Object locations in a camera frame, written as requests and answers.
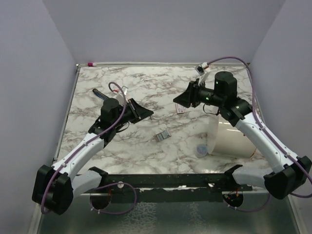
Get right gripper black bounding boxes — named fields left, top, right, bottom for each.
left=174, top=78, right=224, bottom=108

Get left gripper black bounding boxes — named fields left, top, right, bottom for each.
left=113, top=98, right=154, bottom=128

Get red white staple box sleeve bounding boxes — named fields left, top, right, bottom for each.
left=175, top=103, right=185, bottom=115

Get staple box tray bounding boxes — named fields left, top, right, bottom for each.
left=155, top=130, right=171, bottom=142

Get blue stapler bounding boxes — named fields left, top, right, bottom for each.
left=92, top=89, right=109, bottom=101

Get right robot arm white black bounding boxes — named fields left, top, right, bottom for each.
left=173, top=71, right=312, bottom=199

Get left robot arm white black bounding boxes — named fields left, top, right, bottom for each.
left=32, top=98, right=154, bottom=215

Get clear jar of paper clips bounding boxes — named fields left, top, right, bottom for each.
left=195, top=144, right=208, bottom=158

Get large white paper roll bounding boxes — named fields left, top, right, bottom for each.
left=207, top=116, right=256, bottom=158

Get purple cable left base loop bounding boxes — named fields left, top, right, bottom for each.
left=89, top=182, right=137, bottom=215

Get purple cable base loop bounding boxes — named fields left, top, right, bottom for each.
left=89, top=182, right=137, bottom=215
left=225, top=192, right=273, bottom=212

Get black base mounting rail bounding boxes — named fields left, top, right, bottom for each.
left=74, top=169, right=252, bottom=203

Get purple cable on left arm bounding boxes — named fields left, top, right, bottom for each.
left=40, top=81, right=127, bottom=215

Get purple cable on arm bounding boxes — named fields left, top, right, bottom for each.
left=207, top=56, right=312, bottom=198
left=40, top=81, right=127, bottom=215

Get aluminium frame rail front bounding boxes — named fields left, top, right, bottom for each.
left=38, top=172, right=297, bottom=195

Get purple cable right base loop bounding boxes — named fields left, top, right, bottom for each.
left=225, top=192, right=273, bottom=212

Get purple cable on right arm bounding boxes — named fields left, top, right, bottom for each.
left=207, top=56, right=312, bottom=198

